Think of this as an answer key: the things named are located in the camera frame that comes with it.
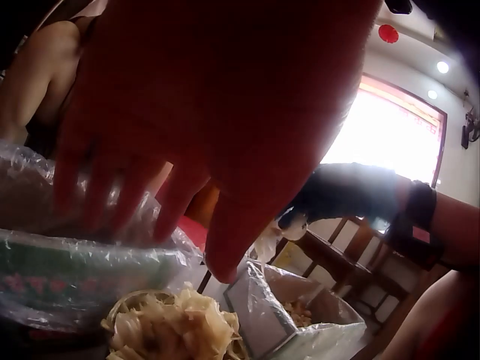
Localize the person's left index finger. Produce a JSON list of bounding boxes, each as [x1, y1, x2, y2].
[[152, 159, 211, 244]]

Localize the clear plastic bag liner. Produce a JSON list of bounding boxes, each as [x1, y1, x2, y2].
[[246, 216, 367, 360]]

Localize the person's body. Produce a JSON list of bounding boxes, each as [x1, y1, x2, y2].
[[388, 262, 480, 360]]

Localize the person's left thumb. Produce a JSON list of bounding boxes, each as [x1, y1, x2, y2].
[[204, 161, 300, 284]]

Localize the grey box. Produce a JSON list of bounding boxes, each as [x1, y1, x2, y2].
[[223, 268, 323, 360]]

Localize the black wrist band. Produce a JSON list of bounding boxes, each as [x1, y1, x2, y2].
[[386, 180, 444, 271]]

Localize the black wall fan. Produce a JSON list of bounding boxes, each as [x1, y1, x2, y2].
[[460, 89, 480, 150]]

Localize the person's right fingers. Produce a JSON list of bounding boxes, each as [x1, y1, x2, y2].
[[277, 195, 338, 240]]

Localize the brown wooden chair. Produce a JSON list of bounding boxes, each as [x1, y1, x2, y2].
[[277, 214, 415, 324]]

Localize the green printed box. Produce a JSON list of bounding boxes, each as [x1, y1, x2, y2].
[[0, 240, 184, 312]]

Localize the crumpled clear plastic bag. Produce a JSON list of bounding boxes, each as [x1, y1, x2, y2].
[[0, 139, 205, 332]]

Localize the person's left fingers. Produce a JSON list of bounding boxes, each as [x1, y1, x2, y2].
[[52, 139, 154, 240]]

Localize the red round lantern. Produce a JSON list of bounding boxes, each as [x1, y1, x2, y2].
[[378, 24, 399, 44]]

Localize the bright window with wooden frame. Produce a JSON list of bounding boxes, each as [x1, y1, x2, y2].
[[319, 73, 449, 189]]

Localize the person's left hand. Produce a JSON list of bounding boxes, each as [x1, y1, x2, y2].
[[52, 0, 384, 284]]

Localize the person's right hand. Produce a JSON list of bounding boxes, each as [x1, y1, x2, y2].
[[277, 162, 413, 240]]

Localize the pile of beige tofu strips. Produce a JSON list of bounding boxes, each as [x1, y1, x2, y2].
[[100, 282, 251, 360]]

